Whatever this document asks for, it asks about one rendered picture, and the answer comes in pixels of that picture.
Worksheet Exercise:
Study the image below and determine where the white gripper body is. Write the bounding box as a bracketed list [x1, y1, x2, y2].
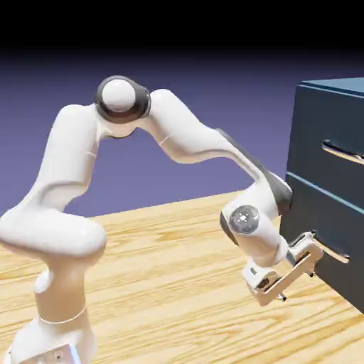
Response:
[253, 231, 326, 307]

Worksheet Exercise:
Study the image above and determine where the blue drawer front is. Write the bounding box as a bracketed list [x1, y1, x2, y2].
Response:
[279, 173, 364, 316]
[286, 84, 364, 213]

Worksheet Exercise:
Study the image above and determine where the dark blue cabinet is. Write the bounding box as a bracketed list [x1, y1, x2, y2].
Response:
[279, 77, 364, 316]

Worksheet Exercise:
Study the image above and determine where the curved metal drawer handle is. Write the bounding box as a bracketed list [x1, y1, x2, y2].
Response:
[321, 139, 364, 166]
[311, 230, 351, 264]

